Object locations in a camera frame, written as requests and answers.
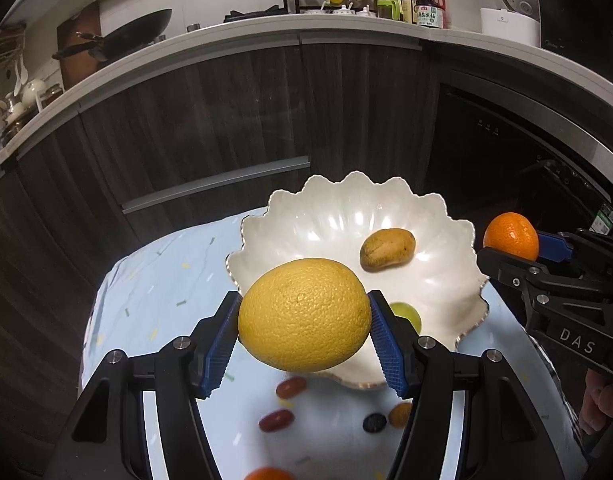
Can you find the orange mandarin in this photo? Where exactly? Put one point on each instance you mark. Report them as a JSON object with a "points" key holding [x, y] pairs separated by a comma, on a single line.
{"points": [[269, 473], [512, 233]]}

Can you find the brown longan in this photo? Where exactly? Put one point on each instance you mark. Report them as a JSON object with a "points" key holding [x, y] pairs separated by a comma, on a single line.
{"points": [[399, 415]]}

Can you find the green apple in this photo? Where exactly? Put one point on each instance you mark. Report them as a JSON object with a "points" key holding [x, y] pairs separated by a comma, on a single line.
{"points": [[404, 310]]}

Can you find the built-in black dishwasher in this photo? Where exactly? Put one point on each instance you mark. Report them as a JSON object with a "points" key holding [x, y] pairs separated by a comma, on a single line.
{"points": [[486, 160]]}

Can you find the black wok pan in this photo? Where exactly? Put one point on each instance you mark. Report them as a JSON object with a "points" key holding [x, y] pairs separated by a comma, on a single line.
{"points": [[126, 39]]}

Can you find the green oil jug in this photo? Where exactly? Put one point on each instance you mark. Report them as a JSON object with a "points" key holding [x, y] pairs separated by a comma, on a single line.
{"points": [[390, 9]]}

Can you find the person right hand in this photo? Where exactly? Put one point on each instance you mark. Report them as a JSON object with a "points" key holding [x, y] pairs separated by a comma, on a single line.
{"points": [[597, 405]]}

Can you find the black microwave oven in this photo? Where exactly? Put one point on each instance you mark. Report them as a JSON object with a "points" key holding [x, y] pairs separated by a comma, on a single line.
{"points": [[578, 30]]}

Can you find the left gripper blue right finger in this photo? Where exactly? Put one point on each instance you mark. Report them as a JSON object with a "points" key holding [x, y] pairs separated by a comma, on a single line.
{"points": [[421, 370]]}

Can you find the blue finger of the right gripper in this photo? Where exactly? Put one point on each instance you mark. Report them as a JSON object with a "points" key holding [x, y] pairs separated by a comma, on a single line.
{"points": [[553, 247]]}

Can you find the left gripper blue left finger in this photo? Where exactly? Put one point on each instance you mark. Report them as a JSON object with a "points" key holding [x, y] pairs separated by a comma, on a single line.
{"points": [[186, 371]]}

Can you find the large yellow citrus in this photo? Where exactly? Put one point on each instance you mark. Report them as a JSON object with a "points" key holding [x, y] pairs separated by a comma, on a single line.
{"points": [[305, 316]]}

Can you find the white scalloped ceramic bowl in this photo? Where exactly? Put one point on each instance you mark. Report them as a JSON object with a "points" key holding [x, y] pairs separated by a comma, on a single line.
{"points": [[333, 219]]}

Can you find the light blue patterned tablecloth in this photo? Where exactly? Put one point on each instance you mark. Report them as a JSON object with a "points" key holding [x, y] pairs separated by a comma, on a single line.
{"points": [[162, 291]]}

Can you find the dark blueberry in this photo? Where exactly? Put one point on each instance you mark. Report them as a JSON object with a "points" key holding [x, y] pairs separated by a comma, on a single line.
{"points": [[374, 423]]}

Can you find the white teapot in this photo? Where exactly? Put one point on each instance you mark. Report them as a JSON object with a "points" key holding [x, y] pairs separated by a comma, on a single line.
{"points": [[32, 91]]}

